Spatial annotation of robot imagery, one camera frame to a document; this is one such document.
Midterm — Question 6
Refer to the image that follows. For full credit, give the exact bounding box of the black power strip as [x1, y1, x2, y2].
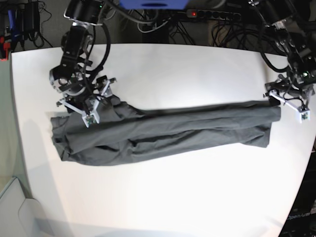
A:
[186, 9, 241, 21]

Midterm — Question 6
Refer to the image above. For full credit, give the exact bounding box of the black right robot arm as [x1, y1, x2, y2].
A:
[49, 0, 116, 127]

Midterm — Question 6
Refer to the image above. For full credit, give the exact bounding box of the red black clamp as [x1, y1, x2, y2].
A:
[0, 35, 11, 61]

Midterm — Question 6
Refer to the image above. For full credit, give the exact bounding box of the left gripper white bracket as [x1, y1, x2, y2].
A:
[264, 74, 315, 122]

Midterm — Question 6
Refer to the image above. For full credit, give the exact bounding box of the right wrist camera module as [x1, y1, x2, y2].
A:
[82, 114, 100, 128]

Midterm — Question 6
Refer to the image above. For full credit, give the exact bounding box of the dark grey t-shirt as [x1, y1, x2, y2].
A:
[51, 96, 281, 166]

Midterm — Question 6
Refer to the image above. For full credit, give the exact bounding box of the blue plastic box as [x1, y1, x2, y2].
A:
[119, 0, 189, 10]

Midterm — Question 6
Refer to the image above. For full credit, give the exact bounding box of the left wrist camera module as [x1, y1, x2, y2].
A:
[299, 110, 311, 123]

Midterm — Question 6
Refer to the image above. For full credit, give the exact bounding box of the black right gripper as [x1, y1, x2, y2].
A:
[56, 76, 117, 118]

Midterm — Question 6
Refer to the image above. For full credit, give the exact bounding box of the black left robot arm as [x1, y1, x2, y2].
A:
[248, 0, 316, 122]

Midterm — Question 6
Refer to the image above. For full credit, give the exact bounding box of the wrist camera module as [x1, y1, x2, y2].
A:
[82, 114, 100, 128]
[299, 110, 311, 123]

